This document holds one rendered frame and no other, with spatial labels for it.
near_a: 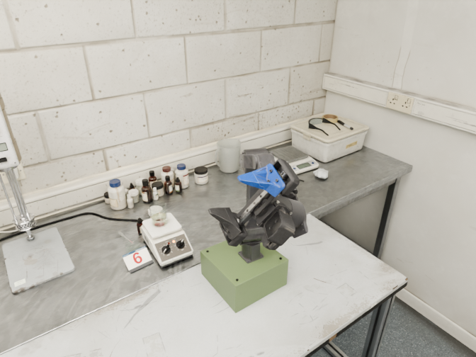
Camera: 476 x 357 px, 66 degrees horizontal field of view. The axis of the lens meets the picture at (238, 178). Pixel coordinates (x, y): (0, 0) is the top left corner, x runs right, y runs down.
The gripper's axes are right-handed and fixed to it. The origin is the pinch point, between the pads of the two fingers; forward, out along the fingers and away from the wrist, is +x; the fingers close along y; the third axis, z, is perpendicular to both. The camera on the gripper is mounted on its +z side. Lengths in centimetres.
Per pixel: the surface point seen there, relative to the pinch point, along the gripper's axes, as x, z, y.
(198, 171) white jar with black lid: -63, -82, 53
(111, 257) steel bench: -21, -43, 74
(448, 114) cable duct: -136, -53, -41
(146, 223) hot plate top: -30, -49, 60
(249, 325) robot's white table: -42, 2, 43
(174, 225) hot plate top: -36, -44, 54
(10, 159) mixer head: 19, -60, 54
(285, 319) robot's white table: -50, 4, 37
